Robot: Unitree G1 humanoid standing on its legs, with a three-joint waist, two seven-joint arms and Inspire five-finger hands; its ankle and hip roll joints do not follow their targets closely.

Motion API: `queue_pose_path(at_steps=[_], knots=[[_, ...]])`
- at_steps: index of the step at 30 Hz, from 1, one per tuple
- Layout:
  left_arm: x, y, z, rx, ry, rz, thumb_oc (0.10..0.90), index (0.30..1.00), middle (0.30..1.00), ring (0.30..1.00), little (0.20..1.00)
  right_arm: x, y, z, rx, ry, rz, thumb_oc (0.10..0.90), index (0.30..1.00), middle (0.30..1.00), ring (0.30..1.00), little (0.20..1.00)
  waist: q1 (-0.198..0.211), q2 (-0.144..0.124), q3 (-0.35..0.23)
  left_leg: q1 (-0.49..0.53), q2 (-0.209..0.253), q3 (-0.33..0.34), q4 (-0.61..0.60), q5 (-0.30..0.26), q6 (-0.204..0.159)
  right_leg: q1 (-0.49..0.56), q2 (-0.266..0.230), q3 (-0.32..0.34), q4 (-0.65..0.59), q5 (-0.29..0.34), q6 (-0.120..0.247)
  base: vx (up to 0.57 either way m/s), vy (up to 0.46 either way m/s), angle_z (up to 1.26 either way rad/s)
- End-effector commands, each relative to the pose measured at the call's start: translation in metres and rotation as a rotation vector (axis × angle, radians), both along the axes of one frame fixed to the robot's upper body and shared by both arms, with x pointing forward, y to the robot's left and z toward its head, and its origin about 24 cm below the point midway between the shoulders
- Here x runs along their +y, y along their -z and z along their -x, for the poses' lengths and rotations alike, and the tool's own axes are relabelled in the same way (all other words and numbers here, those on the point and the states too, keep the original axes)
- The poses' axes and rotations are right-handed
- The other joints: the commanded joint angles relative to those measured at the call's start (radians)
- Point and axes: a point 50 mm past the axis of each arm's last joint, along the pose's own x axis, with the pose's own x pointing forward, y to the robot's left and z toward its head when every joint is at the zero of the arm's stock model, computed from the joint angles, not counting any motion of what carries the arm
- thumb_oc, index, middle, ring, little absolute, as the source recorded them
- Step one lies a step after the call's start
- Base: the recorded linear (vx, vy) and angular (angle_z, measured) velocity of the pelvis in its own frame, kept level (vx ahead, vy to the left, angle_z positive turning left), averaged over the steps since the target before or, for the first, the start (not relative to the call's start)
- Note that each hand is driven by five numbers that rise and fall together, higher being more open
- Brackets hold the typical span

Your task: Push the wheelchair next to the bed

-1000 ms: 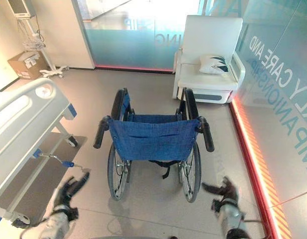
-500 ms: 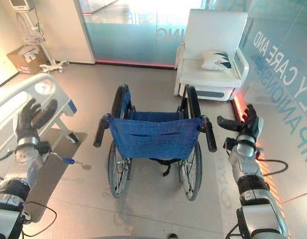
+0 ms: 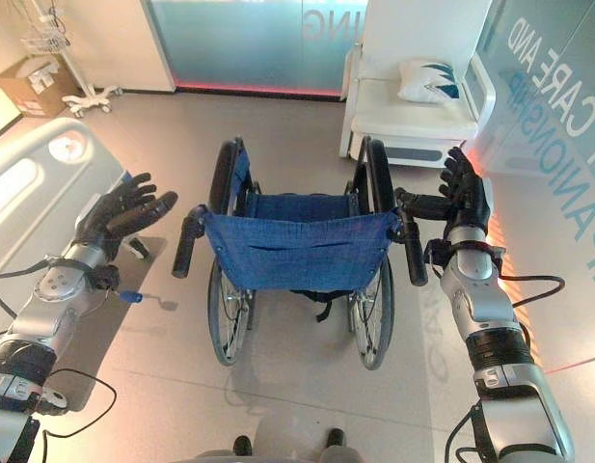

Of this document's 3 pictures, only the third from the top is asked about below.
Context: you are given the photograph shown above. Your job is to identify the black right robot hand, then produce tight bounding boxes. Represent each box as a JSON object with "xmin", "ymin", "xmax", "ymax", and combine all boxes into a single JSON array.
[{"xmin": 394, "ymin": 147, "xmax": 495, "ymax": 238}]

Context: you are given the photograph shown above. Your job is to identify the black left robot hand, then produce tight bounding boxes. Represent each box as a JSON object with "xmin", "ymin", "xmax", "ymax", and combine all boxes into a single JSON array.
[{"xmin": 72, "ymin": 172, "xmax": 179, "ymax": 265}]

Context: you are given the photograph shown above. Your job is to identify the white hospital bed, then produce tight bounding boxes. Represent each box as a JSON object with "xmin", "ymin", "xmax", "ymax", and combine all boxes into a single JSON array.
[{"xmin": 0, "ymin": 117, "xmax": 149, "ymax": 271}]

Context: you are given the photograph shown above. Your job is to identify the blue fabric wheelchair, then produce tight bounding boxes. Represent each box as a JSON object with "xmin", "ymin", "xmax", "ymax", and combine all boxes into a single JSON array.
[{"xmin": 171, "ymin": 136, "xmax": 429, "ymax": 371}]

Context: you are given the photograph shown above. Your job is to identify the white armchair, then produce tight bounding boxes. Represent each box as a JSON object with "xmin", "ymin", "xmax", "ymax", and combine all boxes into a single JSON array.
[{"xmin": 338, "ymin": 0, "xmax": 498, "ymax": 169}]

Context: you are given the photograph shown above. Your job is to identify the white pillow with teal print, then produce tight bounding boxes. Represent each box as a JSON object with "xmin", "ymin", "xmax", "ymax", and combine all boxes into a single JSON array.
[{"xmin": 395, "ymin": 57, "xmax": 463, "ymax": 103}]

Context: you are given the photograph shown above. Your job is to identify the brown cardboard box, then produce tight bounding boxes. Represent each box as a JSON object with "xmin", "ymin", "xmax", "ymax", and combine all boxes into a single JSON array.
[{"xmin": 0, "ymin": 53, "xmax": 86, "ymax": 119}]

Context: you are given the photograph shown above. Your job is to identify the white rolling medical stand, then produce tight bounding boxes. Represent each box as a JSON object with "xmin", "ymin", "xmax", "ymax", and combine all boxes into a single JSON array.
[{"xmin": 19, "ymin": 0, "xmax": 123, "ymax": 119}]

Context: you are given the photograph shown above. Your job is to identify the frosted teal glass partition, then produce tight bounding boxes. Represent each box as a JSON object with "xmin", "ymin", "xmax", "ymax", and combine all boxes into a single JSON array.
[{"xmin": 141, "ymin": 0, "xmax": 368, "ymax": 100}]

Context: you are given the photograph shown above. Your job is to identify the robot legs and feet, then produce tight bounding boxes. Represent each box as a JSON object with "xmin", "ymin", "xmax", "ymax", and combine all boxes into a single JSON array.
[{"xmin": 195, "ymin": 427, "xmax": 375, "ymax": 463}]

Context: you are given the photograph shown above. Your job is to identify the blue bed crank handle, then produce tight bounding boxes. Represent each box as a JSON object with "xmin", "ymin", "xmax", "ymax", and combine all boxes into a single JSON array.
[{"xmin": 118, "ymin": 288, "xmax": 178, "ymax": 312}]

